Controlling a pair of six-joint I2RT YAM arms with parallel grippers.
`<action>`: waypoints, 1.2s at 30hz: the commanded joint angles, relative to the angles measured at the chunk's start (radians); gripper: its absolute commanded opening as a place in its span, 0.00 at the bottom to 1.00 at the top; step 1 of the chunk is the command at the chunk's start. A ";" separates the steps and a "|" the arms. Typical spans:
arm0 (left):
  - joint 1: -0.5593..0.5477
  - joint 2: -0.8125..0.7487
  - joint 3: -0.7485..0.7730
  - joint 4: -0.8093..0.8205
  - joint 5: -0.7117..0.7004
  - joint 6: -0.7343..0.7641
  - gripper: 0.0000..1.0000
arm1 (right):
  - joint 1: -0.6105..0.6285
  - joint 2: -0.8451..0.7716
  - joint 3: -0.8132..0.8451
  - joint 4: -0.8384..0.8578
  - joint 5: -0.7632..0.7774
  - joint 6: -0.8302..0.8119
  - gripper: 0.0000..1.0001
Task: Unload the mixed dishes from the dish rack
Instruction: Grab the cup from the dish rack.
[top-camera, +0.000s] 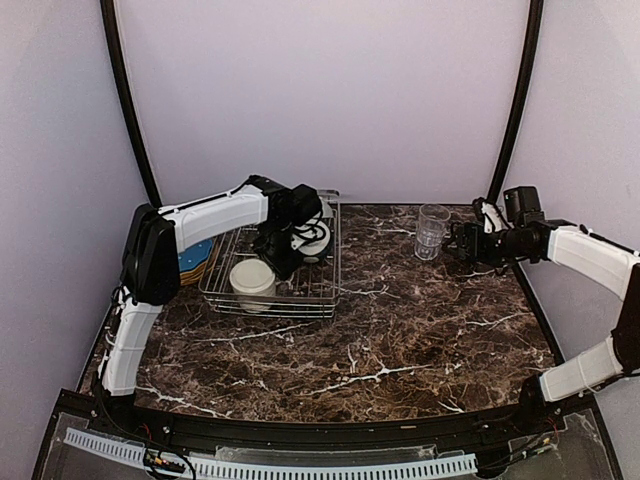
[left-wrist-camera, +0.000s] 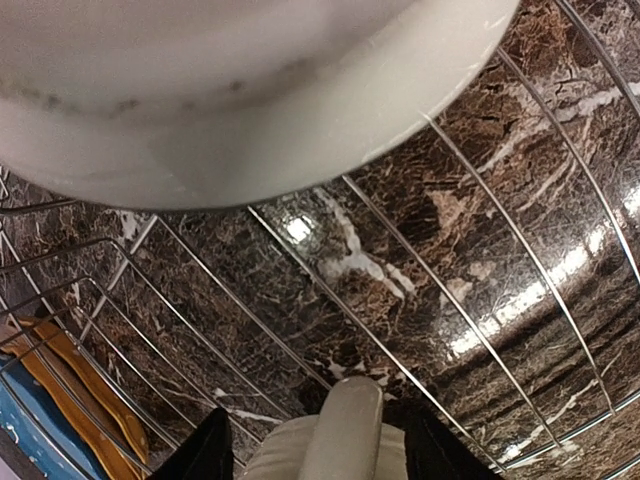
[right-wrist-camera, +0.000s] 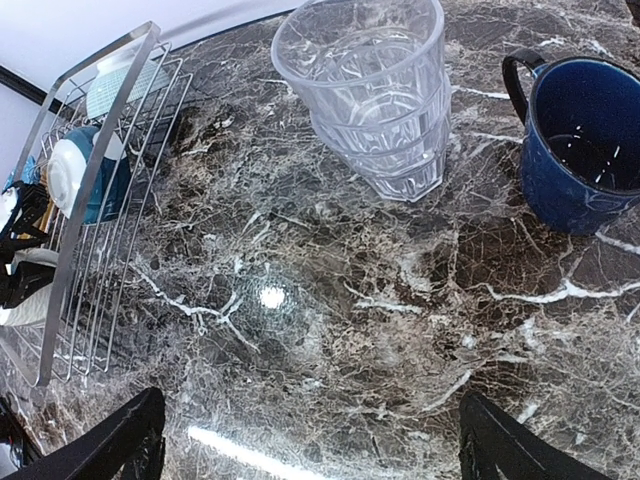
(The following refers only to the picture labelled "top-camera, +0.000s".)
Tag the white slotted cable duct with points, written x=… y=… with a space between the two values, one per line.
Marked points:
x=248 y=463

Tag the cream ribbed cup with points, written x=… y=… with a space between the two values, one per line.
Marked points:
x=253 y=283

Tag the yellow dotted scalloped plate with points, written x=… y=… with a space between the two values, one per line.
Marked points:
x=194 y=275

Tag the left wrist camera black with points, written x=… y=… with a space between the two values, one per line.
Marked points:
x=305 y=204

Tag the black frame post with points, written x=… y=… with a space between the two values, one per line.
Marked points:
x=121 y=80
x=525 y=71

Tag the wire metal dish rack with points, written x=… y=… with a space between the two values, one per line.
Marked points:
x=312 y=291

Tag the pale green bowl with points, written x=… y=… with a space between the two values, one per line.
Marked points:
x=327 y=211

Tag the right black frame post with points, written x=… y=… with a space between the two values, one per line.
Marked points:
x=525 y=71

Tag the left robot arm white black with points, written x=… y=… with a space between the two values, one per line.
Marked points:
x=150 y=275

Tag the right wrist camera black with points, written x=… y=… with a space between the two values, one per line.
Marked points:
x=522 y=205

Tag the blue dotted plate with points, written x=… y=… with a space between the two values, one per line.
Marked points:
x=195 y=256

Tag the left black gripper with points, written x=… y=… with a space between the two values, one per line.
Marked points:
x=284 y=267

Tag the clear glass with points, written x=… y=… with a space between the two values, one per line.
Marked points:
x=430 y=231

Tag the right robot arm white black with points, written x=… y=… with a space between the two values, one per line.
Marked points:
x=576 y=249

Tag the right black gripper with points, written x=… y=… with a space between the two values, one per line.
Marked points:
x=464 y=232

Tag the left black frame post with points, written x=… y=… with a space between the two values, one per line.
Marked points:
x=121 y=80

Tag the white saucer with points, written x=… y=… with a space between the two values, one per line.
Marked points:
x=312 y=240

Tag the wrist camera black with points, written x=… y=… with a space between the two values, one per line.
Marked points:
x=305 y=204
x=522 y=205

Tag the white right gripper bracket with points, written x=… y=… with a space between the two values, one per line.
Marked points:
x=489 y=215

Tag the black front rail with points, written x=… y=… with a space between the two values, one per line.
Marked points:
x=484 y=430

